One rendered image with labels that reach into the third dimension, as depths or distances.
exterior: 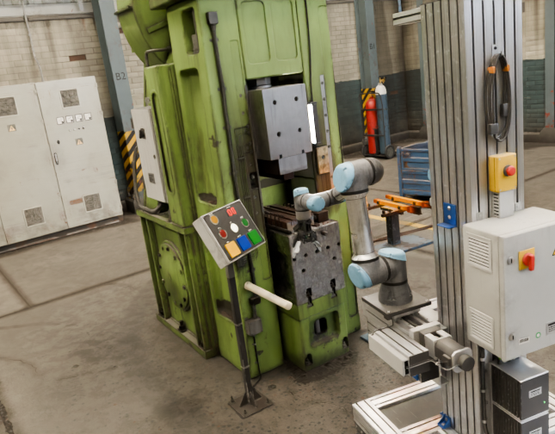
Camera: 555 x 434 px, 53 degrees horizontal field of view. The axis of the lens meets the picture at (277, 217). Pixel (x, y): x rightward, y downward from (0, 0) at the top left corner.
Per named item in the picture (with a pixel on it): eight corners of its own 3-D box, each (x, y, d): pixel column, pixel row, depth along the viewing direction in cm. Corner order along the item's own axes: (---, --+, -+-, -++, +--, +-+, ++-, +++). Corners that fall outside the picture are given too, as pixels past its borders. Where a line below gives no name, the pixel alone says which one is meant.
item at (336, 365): (376, 360, 354) (376, 358, 354) (303, 397, 325) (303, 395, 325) (336, 339, 387) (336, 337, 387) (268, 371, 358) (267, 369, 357)
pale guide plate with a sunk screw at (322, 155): (330, 171, 358) (328, 145, 353) (319, 174, 353) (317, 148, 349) (328, 171, 359) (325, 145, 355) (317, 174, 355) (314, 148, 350)
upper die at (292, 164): (307, 168, 332) (305, 152, 330) (280, 175, 322) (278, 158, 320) (270, 163, 367) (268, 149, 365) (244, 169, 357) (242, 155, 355)
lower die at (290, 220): (314, 225, 342) (312, 211, 339) (287, 232, 331) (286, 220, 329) (277, 214, 376) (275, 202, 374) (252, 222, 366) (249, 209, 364)
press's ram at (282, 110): (323, 148, 337) (317, 81, 327) (271, 160, 317) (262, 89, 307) (285, 145, 371) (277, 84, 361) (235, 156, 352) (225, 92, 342)
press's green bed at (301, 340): (351, 352, 367) (344, 287, 355) (306, 374, 349) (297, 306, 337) (302, 326, 413) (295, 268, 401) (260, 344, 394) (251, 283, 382)
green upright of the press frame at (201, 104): (285, 364, 363) (233, -9, 305) (251, 380, 350) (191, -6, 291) (251, 342, 400) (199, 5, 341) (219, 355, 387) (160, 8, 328)
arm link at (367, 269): (392, 283, 235) (373, 157, 227) (364, 294, 229) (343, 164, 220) (375, 279, 246) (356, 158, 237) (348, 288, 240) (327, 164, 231)
